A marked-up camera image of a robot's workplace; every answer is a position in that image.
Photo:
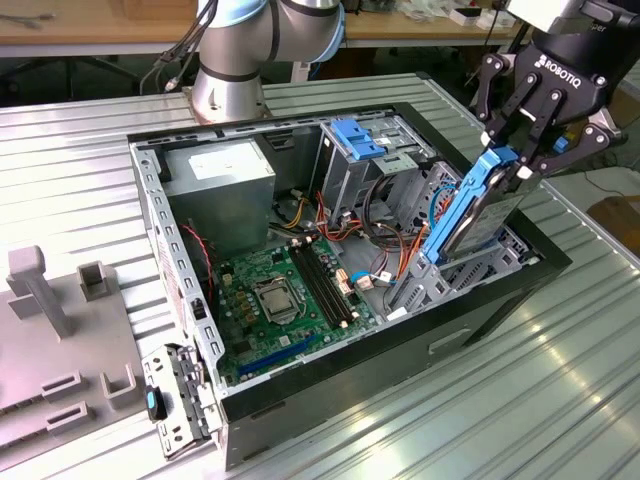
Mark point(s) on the silver expansion bracket latch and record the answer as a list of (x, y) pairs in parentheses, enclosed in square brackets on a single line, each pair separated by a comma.
[(172, 432)]

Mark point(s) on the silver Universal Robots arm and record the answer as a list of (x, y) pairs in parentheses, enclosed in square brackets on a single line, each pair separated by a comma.
[(225, 95)]

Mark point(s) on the black open PC case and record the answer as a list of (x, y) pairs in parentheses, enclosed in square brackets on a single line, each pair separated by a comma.
[(350, 380)]

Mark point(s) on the green motherboard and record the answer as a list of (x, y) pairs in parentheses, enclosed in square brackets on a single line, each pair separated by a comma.
[(290, 331)]

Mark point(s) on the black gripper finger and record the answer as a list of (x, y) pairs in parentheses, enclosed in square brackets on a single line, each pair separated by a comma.
[(487, 95), (575, 147)]

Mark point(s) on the grey optical drive cage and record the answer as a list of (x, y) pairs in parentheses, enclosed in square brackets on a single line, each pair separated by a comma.
[(345, 185)]

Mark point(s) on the silver CPU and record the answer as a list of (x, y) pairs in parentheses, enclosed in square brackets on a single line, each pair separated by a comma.
[(276, 303)]

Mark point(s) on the grey disk bay cage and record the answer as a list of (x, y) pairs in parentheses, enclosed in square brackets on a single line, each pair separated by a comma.
[(430, 292)]

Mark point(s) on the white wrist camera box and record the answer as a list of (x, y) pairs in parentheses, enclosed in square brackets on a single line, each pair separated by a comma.
[(535, 12)]

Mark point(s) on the grey parts rack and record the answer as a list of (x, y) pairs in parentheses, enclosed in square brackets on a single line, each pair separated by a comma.
[(60, 360)]

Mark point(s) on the brown cardboard box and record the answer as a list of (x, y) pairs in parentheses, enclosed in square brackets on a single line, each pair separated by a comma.
[(617, 220)]

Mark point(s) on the white cardboard box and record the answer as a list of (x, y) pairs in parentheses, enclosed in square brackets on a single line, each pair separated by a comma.
[(487, 20)]

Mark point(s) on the wooden desk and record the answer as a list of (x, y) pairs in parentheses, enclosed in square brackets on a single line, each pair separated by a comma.
[(425, 27), (100, 27)]

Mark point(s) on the blue drive cage latch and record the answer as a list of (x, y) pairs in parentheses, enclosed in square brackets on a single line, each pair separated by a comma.
[(357, 137)]

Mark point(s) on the blue expansion slot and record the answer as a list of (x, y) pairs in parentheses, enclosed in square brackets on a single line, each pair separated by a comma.
[(275, 356)]

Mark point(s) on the grey power supply unit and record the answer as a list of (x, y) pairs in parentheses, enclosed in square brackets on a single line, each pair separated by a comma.
[(220, 210)]

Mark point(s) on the black RAM slot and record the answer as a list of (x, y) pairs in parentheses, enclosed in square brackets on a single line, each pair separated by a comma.
[(311, 285), (334, 285), (319, 285), (327, 285)]

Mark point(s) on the brown arm base plate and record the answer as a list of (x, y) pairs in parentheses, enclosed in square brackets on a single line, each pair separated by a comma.
[(266, 111)]

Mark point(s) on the hard disk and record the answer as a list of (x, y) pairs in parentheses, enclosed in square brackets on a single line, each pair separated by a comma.
[(487, 220)]

